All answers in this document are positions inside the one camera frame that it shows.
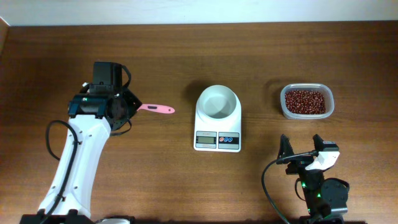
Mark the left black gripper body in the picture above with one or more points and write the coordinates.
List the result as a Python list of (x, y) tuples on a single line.
[(130, 104)]

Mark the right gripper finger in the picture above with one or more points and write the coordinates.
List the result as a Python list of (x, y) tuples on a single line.
[(318, 143), (285, 150)]

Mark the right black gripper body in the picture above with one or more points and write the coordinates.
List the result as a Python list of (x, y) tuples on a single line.
[(310, 179)]

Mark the pink measuring scoop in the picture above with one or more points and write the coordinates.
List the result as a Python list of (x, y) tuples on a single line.
[(157, 108)]

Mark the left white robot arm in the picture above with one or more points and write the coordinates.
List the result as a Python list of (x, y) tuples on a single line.
[(98, 112)]

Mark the white digital kitchen scale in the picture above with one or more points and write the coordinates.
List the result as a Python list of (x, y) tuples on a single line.
[(218, 135)]

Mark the white bowl on scale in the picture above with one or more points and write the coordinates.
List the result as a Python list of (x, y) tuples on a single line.
[(217, 102)]

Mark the red beans in container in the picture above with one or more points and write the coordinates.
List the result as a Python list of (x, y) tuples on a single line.
[(305, 102)]

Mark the clear plastic bean container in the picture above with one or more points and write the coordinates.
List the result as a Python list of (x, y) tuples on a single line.
[(326, 92)]

